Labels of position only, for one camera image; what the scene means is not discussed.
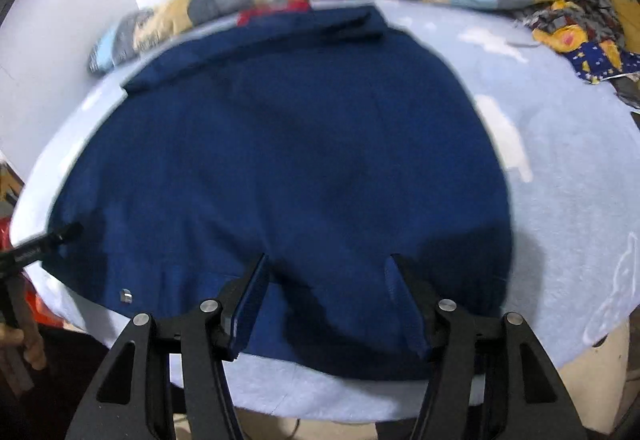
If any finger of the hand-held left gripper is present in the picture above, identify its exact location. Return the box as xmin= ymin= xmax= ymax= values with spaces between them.
xmin=0 ymin=222 xmax=84 ymax=279

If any person's left hand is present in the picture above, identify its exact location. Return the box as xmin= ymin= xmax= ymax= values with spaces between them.
xmin=0 ymin=270 xmax=48 ymax=371

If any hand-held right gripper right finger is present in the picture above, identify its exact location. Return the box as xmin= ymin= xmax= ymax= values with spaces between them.
xmin=387 ymin=254 xmax=588 ymax=440

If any light blue cloud blanket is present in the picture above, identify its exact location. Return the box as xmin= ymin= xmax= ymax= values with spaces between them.
xmin=10 ymin=0 xmax=640 ymax=423

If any navy blue garment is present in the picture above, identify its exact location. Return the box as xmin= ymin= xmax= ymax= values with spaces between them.
xmin=47 ymin=4 xmax=516 ymax=381

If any colourful patterned cloth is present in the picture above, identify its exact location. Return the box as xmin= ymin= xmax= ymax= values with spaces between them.
xmin=515 ymin=0 xmax=640 ymax=86

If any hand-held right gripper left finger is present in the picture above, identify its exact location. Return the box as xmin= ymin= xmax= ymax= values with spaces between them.
xmin=65 ymin=252 xmax=271 ymax=440

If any red plastic object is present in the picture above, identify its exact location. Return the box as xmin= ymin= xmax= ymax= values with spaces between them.
xmin=0 ymin=217 xmax=66 ymax=331

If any wooden furniture frame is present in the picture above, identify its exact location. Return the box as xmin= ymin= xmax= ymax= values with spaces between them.
xmin=0 ymin=152 xmax=25 ymax=221

